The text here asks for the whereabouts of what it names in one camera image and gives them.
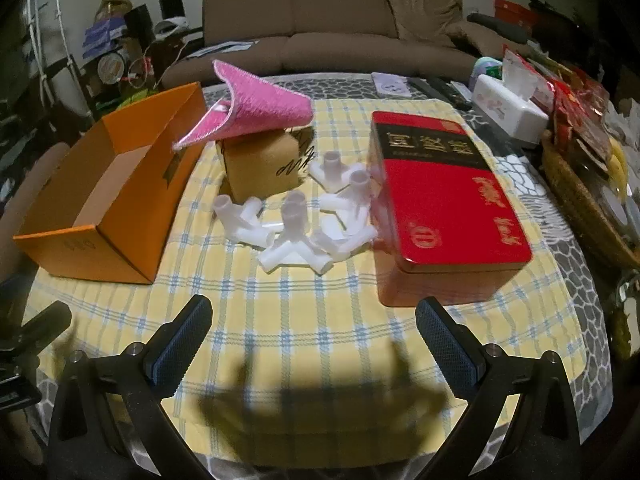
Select red cardboard box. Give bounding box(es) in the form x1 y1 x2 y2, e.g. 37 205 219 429
492 0 542 29

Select black remote control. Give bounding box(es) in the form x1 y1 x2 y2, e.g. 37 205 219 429
407 77 474 111

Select tan throw pillow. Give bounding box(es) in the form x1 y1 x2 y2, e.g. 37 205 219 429
445 20 507 62

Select green bag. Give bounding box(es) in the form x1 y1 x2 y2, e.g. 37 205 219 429
117 87 151 107

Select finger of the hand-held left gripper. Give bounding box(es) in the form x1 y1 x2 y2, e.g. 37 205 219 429
20 301 74 350

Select stack of blue boxes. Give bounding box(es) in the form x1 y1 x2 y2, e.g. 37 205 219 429
82 15 126 57

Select brown sofa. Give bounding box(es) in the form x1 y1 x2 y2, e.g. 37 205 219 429
160 0 503 92

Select red snack packets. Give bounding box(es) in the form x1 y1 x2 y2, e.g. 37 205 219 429
550 74 617 161

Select yellow plaid tablecloth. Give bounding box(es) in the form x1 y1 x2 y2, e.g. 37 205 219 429
25 95 582 467

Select pink woven cloth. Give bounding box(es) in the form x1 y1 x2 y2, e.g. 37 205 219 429
172 60 314 152

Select white metal rack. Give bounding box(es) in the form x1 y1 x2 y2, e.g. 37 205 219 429
27 0 77 122

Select white headset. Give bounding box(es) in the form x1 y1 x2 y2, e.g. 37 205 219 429
154 19 189 37

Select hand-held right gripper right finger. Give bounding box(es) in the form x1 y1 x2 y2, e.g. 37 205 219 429
415 297 582 480

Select dark cushion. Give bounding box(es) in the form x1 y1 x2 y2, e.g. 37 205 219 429
467 12 531 44

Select brown sofa cushion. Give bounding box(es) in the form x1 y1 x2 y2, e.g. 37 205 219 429
382 0 464 52

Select red tin box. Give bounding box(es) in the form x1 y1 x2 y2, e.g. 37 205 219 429
367 110 534 307

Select green white bottle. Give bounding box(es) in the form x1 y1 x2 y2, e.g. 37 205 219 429
472 56 504 81

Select round tin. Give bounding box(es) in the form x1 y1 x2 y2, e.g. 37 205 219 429
97 52 126 84

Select brown kraft paper box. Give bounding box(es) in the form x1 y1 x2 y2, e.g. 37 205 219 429
216 127 316 202

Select papers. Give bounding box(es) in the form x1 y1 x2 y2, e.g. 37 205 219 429
187 41 254 59

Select white tissue box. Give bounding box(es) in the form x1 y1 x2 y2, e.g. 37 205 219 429
472 50 551 142

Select wicker basket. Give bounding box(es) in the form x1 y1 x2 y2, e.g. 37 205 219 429
540 130 640 269

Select orange cardboard box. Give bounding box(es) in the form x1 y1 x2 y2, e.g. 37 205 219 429
12 81 208 286

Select white plastic pipe connector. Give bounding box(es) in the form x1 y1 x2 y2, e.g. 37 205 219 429
307 151 351 192
257 191 333 275
320 170 374 216
212 194 281 249
312 212 377 264

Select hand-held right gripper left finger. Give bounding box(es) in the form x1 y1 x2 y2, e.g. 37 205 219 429
45 295 214 480

